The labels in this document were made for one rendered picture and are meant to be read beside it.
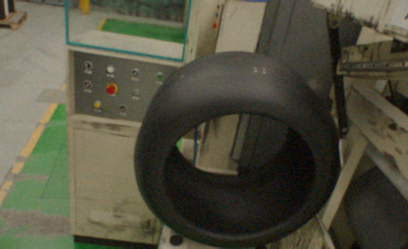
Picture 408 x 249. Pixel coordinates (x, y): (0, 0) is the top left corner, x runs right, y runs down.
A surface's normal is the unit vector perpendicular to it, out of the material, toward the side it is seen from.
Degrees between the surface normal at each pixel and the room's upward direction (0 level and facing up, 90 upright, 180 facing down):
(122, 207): 90
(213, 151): 90
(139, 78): 90
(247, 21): 90
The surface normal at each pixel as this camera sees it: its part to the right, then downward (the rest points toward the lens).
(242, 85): -0.01, -0.36
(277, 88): 0.23, -0.33
